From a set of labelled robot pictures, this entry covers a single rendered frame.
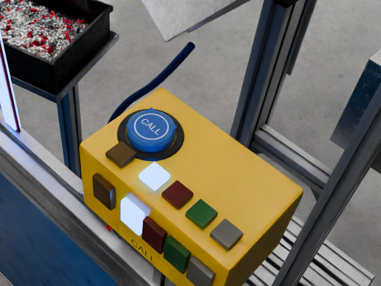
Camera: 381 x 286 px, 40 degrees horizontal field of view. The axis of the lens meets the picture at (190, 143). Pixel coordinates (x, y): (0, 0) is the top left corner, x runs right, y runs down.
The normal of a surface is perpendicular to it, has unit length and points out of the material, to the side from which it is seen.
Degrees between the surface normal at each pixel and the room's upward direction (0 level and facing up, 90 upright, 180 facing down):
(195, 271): 90
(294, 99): 0
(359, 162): 90
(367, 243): 0
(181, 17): 55
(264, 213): 0
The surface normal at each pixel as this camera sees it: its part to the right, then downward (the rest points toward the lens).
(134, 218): -0.66, 0.54
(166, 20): -0.02, 0.27
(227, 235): 0.11, -0.63
